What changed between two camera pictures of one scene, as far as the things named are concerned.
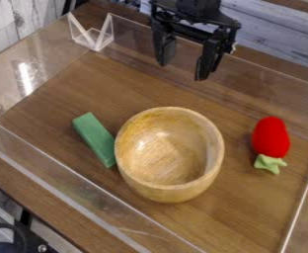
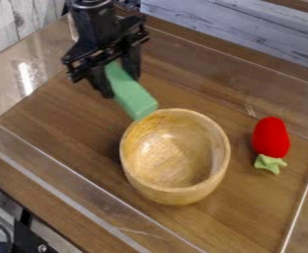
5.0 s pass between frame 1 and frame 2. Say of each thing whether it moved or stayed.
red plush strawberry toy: stayed
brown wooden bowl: stayed
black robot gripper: moved
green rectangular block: moved
